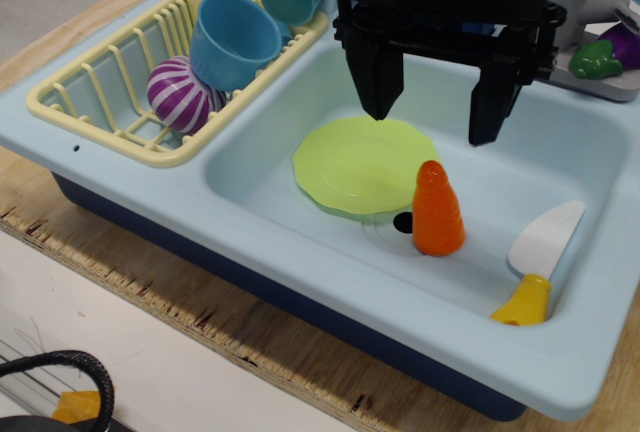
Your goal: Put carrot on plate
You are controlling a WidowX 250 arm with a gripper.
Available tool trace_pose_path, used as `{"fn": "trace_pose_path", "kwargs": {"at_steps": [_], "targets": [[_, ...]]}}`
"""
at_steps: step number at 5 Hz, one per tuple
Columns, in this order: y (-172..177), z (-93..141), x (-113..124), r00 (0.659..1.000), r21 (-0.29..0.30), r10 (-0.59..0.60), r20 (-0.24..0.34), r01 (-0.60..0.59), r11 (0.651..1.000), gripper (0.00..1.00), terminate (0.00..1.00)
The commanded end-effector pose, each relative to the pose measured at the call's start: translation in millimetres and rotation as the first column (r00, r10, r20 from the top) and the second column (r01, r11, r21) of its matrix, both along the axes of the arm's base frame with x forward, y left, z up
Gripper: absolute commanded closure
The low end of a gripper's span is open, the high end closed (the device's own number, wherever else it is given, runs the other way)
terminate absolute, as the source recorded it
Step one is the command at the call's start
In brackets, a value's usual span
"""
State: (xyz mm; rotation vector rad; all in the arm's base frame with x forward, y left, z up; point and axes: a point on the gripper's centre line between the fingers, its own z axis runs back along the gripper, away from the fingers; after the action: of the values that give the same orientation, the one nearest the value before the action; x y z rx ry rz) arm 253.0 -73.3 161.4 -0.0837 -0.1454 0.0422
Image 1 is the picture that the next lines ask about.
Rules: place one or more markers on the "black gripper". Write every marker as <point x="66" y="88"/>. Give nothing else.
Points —
<point x="511" y="41"/>

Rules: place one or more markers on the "light green plastic plate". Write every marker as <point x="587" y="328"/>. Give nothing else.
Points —
<point x="361" y="166"/>

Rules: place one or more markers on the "orange toy carrot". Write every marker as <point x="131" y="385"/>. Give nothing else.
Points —
<point x="437" y="224"/>

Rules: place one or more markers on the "grey toy faucet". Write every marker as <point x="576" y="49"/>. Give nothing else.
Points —
<point x="573" y="35"/>

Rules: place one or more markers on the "purple toy eggplant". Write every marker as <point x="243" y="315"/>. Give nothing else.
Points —
<point x="612" y="53"/>

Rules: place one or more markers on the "blue plastic cup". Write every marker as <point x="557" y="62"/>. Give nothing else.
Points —
<point x="231" y="41"/>

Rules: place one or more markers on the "light blue toy sink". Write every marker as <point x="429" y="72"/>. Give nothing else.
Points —
<point x="238" y="198"/>

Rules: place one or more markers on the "purple white striped ball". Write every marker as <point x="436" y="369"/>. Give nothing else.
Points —
<point x="179" y="99"/>

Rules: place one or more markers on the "cream dish drying rack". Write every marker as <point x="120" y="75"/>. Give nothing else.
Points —
<point x="101" y="94"/>

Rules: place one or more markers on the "wooden board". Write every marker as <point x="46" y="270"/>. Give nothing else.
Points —
<point x="187" y="350"/>

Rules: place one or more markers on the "yellow tape piece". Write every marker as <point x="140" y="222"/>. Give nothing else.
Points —
<point x="79" y="406"/>

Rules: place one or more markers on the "toy knife yellow handle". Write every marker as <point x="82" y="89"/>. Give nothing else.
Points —
<point x="535" y="254"/>

